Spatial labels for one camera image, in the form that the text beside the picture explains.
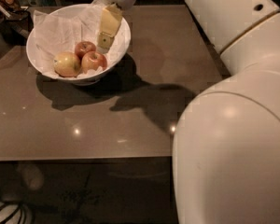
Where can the yellow-green apple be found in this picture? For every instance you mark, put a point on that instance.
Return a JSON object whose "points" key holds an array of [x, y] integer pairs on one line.
{"points": [[67, 64]]}

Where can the white crumpled paper liner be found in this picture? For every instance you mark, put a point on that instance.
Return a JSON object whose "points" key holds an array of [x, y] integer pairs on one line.
{"points": [[57, 31]]}

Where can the red apple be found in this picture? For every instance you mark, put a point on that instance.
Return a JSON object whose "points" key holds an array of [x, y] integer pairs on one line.
{"points": [[84, 47], [92, 61]]}

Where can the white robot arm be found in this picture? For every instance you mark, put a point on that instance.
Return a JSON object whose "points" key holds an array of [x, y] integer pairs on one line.
{"points": [[226, 149]]}

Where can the red apple back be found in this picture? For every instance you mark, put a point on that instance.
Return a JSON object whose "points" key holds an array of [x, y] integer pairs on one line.
{"points": [[84, 47]]}

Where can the white ceramic bowl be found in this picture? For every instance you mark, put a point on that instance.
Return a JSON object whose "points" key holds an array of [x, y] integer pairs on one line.
{"points": [[37, 59]]}

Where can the dark bag with strap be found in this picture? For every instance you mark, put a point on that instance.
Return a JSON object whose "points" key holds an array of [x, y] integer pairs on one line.
{"points": [[17, 28]]}

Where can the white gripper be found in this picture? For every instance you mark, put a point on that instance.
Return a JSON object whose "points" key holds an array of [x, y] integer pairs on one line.
{"points": [[111, 17]]}

